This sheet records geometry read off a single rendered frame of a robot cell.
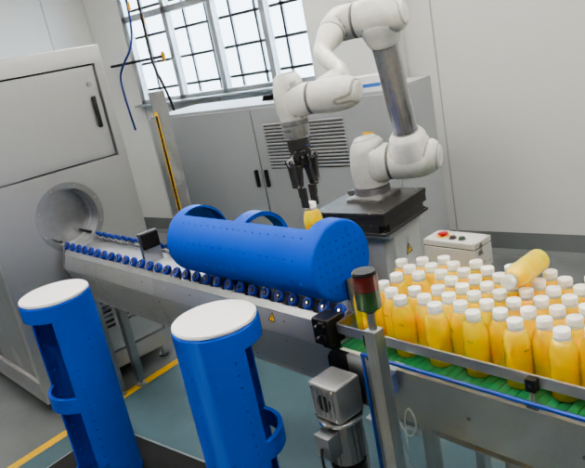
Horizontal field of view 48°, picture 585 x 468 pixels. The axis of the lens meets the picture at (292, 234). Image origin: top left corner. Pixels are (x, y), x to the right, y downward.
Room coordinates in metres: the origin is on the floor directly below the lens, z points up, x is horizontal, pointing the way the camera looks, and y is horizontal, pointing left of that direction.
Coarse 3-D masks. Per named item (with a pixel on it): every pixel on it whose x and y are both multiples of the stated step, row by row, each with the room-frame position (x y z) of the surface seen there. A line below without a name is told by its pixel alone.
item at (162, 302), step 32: (64, 256) 3.57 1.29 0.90; (96, 288) 3.37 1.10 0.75; (128, 288) 3.00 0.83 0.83; (160, 288) 2.79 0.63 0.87; (224, 288) 2.48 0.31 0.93; (160, 320) 2.97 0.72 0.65; (288, 320) 2.13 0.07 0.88; (256, 352) 2.38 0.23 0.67; (288, 352) 2.19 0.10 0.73; (320, 352) 2.02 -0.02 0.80
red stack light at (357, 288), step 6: (372, 276) 1.48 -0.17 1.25; (354, 282) 1.49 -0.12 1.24; (360, 282) 1.47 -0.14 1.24; (366, 282) 1.47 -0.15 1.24; (372, 282) 1.47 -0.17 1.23; (378, 282) 1.49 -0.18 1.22; (354, 288) 1.49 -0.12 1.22; (360, 288) 1.48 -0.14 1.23; (366, 288) 1.47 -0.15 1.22; (372, 288) 1.47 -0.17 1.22; (378, 288) 1.49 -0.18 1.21
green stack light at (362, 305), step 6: (360, 294) 1.48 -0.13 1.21; (366, 294) 1.47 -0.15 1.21; (372, 294) 1.47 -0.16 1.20; (378, 294) 1.48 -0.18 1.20; (360, 300) 1.48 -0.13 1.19; (366, 300) 1.47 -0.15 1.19; (372, 300) 1.47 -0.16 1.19; (378, 300) 1.48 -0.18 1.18; (360, 306) 1.48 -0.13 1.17; (366, 306) 1.47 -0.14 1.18; (372, 306) 1.47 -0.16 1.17; (378, 306) 1.48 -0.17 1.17; (366, 312) 1.47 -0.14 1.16
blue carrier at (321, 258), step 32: (192, 224) 2.54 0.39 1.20; (224, 224) 2.40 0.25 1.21; (256, 224) 2.28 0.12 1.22; (320, 224) 2.07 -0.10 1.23; (352, 224) 2.12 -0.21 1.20; (192, 256) 2.50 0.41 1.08; (224, 256) 2.33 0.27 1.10; (256, 256) 2.19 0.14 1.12; (288, 256) 2.07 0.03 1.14; (320, 256) 2.01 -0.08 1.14; (352, 256) 2.10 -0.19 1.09; (288, 288) 2.11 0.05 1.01; (320, 288) 1.99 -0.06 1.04
